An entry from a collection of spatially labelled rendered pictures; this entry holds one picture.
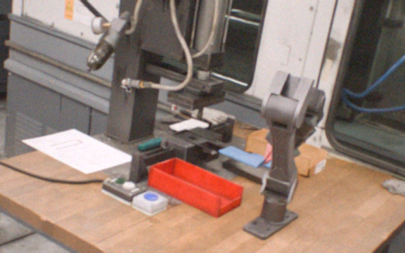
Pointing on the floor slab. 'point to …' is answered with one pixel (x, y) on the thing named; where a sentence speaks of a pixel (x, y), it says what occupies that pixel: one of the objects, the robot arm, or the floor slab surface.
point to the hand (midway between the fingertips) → (265, 161)
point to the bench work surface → (387, 221)
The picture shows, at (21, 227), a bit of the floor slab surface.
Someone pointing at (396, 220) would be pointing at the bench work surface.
